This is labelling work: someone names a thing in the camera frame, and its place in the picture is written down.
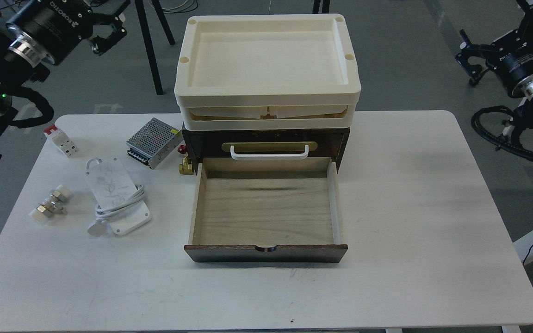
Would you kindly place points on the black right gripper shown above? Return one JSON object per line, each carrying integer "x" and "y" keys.
{"x": 523, "y": 64}

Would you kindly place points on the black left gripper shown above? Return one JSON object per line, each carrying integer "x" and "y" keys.
{"x": 59, "y": 25}

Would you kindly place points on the white power adapter with cable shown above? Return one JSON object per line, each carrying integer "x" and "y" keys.
{"x": 120, "y": 202}

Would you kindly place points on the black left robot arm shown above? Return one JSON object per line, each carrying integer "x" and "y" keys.
{"x": 22, "y": 60}

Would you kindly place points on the dark wooden cabinet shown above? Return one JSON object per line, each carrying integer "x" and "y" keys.
{"x": 216, "y": 144}

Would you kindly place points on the black stand legs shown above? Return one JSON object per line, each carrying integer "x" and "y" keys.
{"x": 148, "y": 44}

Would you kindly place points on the white red terminal block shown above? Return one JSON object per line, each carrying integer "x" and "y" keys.
{"x": 61, "y": 140}

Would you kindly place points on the metal mesh power supply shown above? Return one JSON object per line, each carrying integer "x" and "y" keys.
{"x": 154, "y": 142}

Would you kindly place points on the cream plastic tray stack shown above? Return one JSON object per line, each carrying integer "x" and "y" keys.
{"x": 267, "y": 72}

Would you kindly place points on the brass valve with red knob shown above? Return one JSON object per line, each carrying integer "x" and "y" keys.
{"x": 185, "y": 167}

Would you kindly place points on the metal fitting with white caps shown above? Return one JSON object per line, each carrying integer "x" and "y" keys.
{"x": 53, "y": 204}

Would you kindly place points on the open wooden drawer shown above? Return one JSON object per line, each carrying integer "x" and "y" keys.
{"x": 284, "y": 211}

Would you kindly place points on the white drawer handle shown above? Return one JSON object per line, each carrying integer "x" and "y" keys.
{"x": 269, "y": 156}

